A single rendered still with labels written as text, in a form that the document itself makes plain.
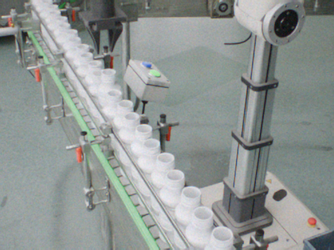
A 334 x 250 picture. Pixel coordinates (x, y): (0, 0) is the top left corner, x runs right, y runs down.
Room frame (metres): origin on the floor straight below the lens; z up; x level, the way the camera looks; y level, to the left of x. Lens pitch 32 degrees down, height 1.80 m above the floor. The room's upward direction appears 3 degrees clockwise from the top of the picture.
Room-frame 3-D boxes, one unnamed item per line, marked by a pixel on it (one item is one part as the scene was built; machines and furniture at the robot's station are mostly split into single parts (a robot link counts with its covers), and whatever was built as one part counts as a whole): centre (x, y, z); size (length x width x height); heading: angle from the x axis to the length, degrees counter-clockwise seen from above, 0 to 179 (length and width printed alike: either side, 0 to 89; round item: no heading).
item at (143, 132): (0.96, 0.10, 1.08); 0.06 x 0.06 x 0.17
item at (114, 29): (1.16, 0.21, 1.30); 0.07 x 0.07 x 0.09; 28
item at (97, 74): (1.21, 0.24, 1.08); 0.06 x 0.06 x 0.17
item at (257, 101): (1.68, -0.25, 0.74); 0.11 x 0.11 x 0.40; 28
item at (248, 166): (1.68, -0.25, 0.49); 0.13 x 0.13 x 0.40; 28
